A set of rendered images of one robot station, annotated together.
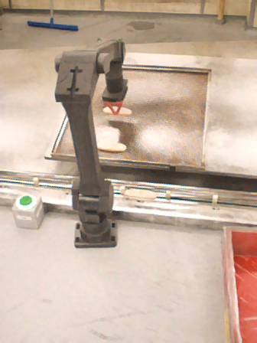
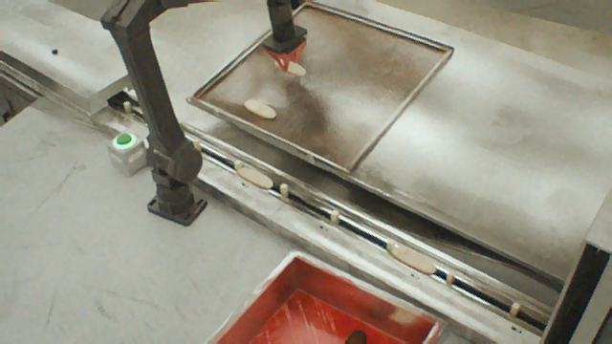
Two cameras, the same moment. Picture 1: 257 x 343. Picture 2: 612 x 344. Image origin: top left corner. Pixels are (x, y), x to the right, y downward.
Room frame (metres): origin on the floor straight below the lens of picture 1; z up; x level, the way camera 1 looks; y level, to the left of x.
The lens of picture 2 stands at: (0.07, -0.63, 1.79)
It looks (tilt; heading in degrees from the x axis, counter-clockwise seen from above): 41 degrees down; 28
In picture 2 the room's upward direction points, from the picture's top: 2 degrees counter-clockwise
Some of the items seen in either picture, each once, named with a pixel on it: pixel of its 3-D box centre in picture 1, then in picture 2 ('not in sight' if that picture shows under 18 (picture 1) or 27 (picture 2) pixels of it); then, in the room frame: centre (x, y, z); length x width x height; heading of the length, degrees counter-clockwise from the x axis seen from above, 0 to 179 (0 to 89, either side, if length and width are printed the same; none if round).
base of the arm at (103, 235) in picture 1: (95, 227); (174, 194); (0.82, 0.10, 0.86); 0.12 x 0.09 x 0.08; 89
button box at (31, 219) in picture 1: (30, 214); (129, 158); (0.89, 0.30, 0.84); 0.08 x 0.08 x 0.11; 78
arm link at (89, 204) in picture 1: (92, 201); (173, 161); (0.84, 0.10, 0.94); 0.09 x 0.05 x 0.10; 171
